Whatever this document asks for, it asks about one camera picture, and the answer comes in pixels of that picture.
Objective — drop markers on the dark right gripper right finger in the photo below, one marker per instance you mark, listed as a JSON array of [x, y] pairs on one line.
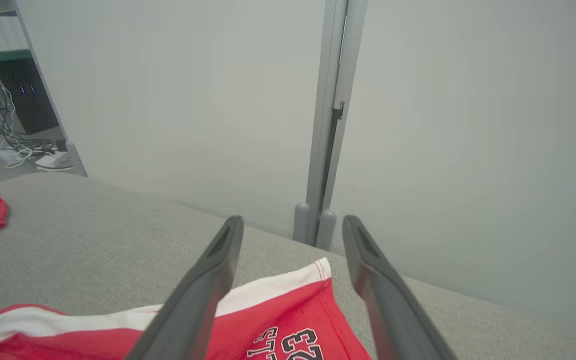
[[393, 315]]

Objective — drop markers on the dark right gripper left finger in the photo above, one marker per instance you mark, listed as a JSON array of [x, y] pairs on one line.
[[193, 310]]

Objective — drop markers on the red basketball jersey garment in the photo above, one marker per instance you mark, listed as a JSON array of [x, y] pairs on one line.
[[268, 325]]

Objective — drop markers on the white power strip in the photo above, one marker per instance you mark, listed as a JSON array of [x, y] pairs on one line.
[[53, 159]]

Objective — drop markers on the black computer tower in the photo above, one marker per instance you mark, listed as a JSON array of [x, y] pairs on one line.
[[28, 100]]

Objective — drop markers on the grey partition post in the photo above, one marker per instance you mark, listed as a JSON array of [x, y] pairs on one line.
[[350, 75], [320, 125]]

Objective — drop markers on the grey metal partition end frame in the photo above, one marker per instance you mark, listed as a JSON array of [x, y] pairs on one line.
[[48, 95]]

